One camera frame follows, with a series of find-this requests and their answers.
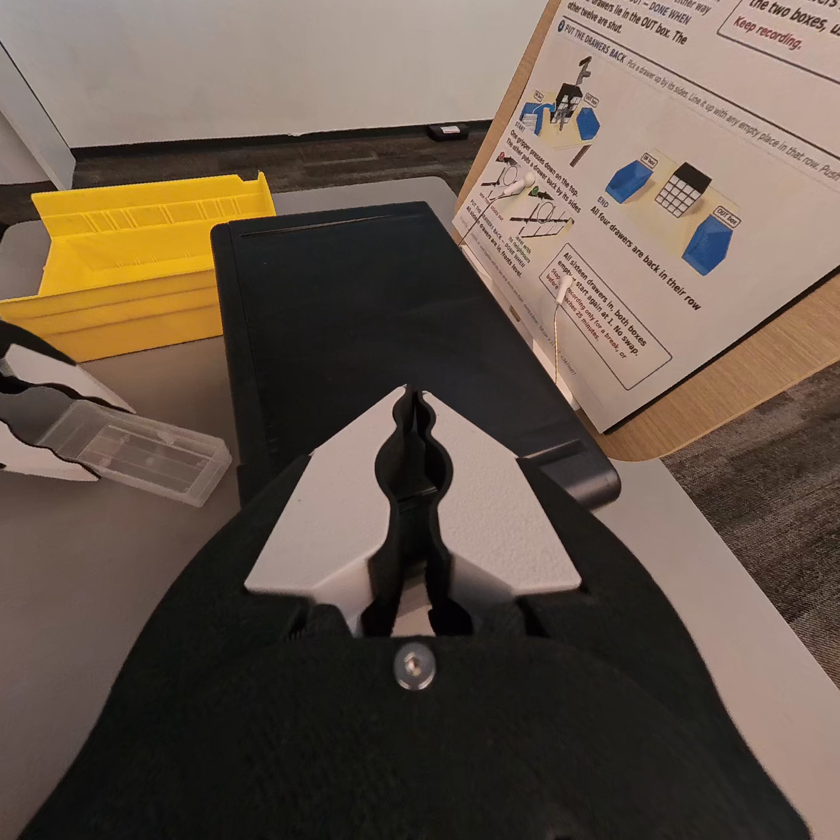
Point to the small black device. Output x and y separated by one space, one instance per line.
448 131

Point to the black drawer cabinet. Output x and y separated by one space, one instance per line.
367 315

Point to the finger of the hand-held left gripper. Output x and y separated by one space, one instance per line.
72 379
33 459

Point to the clear plastic drawer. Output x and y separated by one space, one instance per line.
151 453

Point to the yellow plastic bin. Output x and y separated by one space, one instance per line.
131 282

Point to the printed instruction poster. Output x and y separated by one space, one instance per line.
656 164

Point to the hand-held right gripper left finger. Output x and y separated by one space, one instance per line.
328 525

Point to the instruction sheet on board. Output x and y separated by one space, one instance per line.
754 367

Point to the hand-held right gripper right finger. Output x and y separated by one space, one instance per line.
499 525

